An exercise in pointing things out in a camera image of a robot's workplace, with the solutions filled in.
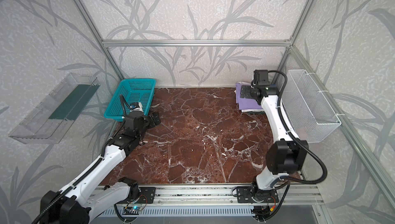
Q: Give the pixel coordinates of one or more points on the purple t-shirt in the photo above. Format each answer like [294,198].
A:
[247,100]

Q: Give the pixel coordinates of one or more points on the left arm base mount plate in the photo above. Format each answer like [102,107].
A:
[141,195]

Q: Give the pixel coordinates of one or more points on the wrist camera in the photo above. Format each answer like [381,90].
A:
[260,78]
[136,106]

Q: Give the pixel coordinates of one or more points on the teal plastic basket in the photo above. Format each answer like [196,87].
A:
[133,90]

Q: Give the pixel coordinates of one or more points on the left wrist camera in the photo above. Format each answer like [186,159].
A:
[136,106]

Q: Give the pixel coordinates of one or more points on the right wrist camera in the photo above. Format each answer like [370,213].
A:
[260,78]

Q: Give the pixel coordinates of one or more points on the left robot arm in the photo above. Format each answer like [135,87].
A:
[74,203]

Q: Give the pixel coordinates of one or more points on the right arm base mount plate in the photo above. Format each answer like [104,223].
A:
[252,195]

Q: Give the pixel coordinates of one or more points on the white wire mesh basket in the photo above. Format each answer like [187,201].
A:
[307,108]

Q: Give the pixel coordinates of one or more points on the aluminium front rail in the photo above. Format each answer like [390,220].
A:
[225,194]

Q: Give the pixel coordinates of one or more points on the clear plastic wall shelf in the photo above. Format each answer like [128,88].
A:
[53,117]

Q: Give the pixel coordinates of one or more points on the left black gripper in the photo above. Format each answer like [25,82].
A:
[155,119]

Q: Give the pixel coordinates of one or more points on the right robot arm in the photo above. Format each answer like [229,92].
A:
[287,154]

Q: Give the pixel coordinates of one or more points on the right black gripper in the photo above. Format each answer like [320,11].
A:
[253,92]

